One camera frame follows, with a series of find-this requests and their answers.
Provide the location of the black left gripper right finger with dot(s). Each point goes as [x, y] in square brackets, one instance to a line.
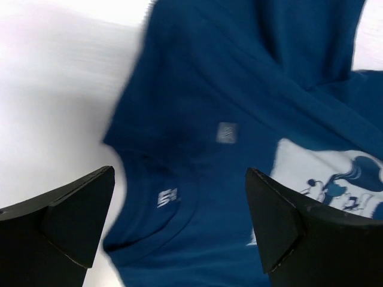
[303, 242]

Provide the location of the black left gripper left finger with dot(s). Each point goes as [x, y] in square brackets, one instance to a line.
[51, 240]

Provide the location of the blue Mickey print t-shirt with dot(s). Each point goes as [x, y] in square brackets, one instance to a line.
[222, 86]

